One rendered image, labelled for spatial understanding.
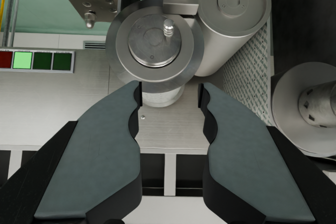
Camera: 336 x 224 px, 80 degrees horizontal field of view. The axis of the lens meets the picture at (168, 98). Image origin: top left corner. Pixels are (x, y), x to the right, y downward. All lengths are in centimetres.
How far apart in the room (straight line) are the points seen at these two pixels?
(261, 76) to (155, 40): 19
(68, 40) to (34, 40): 51
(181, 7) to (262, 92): 18
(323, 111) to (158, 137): 43
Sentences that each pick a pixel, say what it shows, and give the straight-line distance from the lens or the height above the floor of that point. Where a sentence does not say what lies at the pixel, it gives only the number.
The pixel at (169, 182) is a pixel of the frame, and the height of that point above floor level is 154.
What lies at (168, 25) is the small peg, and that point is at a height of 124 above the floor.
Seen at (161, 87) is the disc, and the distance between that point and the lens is 29.
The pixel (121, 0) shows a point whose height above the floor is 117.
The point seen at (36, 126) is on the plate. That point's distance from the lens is 72.
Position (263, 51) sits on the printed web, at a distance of 38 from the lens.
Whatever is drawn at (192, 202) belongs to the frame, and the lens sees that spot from 67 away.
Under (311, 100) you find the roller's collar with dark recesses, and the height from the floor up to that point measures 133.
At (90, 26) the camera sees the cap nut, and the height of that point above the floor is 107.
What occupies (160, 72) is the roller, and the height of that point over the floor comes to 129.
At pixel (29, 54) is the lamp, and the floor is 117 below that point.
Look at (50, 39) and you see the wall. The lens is 362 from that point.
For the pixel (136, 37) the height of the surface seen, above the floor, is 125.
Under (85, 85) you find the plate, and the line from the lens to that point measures 67.
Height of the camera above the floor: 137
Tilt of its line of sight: 7 degrees down
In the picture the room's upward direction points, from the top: 178 degrees counter-clockwise
